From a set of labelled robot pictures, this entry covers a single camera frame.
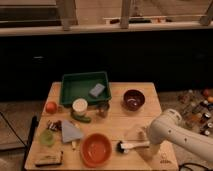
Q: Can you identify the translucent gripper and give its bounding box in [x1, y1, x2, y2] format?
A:
[124, 123, 162, 163]

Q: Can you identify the white handled dish brush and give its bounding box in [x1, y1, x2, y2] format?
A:
[116, 141, 150, 153]

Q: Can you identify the red orange bowl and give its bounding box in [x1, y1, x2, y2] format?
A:
[80, 133, 112, 168]

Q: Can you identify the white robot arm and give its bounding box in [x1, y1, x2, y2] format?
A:
[127, 109, 213, 162]

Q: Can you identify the dark maroon bowl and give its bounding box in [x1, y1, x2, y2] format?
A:
[123, 89, 145, 111]

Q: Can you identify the brown wooden block brush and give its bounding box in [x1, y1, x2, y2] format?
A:
[34, 151, 63, 167]

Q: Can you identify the wooden table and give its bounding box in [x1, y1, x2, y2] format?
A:
[25, 82, 178, 171]

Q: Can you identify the small metal cup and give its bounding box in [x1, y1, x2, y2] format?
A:
[98, 102, 110, 118]

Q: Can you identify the green cucumber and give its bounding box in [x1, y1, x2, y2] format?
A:
[71, 113, 91, 123]

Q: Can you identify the grey blue sponge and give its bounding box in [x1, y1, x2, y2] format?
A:
[89, 83, 105, 98]

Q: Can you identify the green plastic tray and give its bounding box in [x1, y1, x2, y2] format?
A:
[59, 71, 111, 107]

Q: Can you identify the white lidded round container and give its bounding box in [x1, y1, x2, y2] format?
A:
[72, 98, 88, 116]

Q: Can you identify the grey blue folded cloth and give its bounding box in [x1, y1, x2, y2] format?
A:
[62, 120, 84, 143]

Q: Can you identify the dark candy wrapper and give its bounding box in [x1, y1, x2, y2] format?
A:
[47, 120, 62, 131]

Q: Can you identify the orange tomato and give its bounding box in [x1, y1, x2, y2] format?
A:
[45, 101, 57, 114]

